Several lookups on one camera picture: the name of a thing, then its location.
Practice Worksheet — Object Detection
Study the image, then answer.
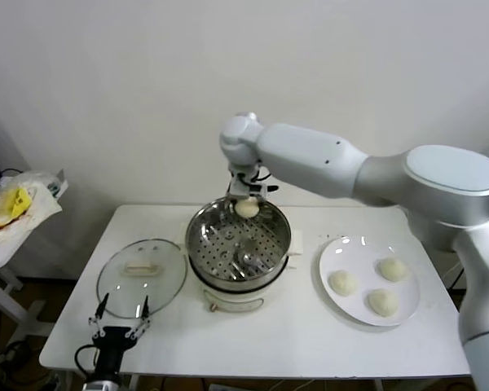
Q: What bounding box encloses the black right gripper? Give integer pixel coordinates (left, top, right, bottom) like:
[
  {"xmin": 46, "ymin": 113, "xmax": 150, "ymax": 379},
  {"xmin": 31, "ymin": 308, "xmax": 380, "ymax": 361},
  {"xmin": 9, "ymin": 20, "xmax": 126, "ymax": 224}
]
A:
[{"xmin": 250, "ymin": 182, "xmax": 279, "ymax": 200}]

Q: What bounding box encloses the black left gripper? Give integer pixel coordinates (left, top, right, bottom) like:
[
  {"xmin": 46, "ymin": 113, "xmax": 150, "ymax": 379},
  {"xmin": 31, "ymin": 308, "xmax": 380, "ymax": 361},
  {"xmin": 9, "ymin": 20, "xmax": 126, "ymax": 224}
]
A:
[{"xmin": 87, "ymin": 292, "xmax": 152, "ymax": 382}]

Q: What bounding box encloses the white steamed baozi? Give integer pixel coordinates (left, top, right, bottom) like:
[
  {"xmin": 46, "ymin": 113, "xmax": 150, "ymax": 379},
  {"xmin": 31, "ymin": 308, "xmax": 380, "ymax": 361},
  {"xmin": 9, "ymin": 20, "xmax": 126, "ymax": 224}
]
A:
[
  {"xmin": 377, "ymin": 257, "xmax": 410, "ymax": 282},
  {"xmin": 367, "ymin": 288, "xmax": 400, "ymax": 318},
  {"xmin": 328, "ymin": 270, "xmax": 359, "ymax": 297},
  {"xmin": 234, "ymin": 197, "xmax": 260, "ymax": 219}
]

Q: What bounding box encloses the round glass pot lid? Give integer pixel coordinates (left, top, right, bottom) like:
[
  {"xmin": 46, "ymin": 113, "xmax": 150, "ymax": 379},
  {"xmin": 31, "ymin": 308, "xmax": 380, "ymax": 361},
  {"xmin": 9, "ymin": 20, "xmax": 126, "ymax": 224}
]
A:
[{"xmin": 95, "ymin": 238, "xmax": 188, "ymax": 319}]

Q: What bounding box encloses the stainless steel steamer basket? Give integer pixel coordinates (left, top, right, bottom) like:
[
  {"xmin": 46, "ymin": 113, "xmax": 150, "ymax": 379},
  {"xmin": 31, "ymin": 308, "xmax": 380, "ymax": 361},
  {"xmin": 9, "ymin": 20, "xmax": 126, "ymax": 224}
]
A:
[{"xmin": 174, "ymin": 195, "xmax": 306, "ymax": 288}]

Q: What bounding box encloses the white electric cooking pot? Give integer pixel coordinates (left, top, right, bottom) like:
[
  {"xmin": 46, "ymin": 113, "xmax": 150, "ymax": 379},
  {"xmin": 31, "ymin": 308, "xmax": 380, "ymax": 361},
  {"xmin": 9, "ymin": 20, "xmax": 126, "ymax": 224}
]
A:
[{"xmin": 181, "ymin": 244, "xmax": 299, "ymax": 314}]

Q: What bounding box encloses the white round plate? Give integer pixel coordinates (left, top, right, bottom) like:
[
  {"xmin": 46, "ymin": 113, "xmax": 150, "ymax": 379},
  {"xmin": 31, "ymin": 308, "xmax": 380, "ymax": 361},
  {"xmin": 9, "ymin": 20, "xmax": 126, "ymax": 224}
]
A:
[{"xmin": 318, "ymin": 235, "xmax": 422, "ymax": 327}]

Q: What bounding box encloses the white floor power strip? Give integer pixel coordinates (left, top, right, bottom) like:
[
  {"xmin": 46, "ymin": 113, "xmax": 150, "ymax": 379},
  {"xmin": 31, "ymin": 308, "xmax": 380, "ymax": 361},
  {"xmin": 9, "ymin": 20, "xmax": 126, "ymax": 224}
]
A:
[{"xmin": 0, "ymin": 345, "xmax": 24, "ymax": 367}]

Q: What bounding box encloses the clear plastic food bag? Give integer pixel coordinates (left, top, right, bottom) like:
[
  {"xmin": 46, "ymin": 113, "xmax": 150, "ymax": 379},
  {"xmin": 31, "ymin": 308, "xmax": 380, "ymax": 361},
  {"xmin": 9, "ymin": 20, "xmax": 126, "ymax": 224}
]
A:
[{"xmin": 0, "ymin": 170, "xmax": 64, "ymax": 245}]

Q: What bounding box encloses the white side table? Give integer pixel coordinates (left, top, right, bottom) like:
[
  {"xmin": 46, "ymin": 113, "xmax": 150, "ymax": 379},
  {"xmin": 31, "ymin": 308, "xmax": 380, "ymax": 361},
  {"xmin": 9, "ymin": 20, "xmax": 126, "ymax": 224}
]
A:
[{"xmin": 0, "ymin": 173, "xmax": 71, "ymax": 341}]

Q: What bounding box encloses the yellow packet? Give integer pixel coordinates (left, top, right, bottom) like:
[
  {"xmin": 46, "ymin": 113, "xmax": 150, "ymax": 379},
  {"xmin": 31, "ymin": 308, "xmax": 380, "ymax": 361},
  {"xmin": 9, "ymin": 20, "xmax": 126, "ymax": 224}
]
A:
[{"xmin": 0, "ymin": 187, "xmax": 33, "ymax": 220}]

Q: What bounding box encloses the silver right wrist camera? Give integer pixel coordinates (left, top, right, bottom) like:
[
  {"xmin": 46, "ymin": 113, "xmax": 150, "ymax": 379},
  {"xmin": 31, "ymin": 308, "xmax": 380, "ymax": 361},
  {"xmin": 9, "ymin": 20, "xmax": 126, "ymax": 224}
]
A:
[{"xmin": 227, "ymin": 170, "xmax": 254, "ymax": 201}]

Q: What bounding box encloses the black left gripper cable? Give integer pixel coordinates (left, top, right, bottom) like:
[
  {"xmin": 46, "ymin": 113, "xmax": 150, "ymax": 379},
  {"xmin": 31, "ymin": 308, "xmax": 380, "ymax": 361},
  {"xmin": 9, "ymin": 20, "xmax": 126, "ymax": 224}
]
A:
[{"xmin": 73, "ymin": 344, "xmax": 101, "ymax": 382}]

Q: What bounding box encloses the black power adapter cable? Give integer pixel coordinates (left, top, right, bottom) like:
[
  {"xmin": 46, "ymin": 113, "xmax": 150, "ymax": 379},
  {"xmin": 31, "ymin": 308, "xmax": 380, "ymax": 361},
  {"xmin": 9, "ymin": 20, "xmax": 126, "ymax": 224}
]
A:
[{"xmin": 447, "ymin": 256, "xmax": 468, "ymax": 291}]

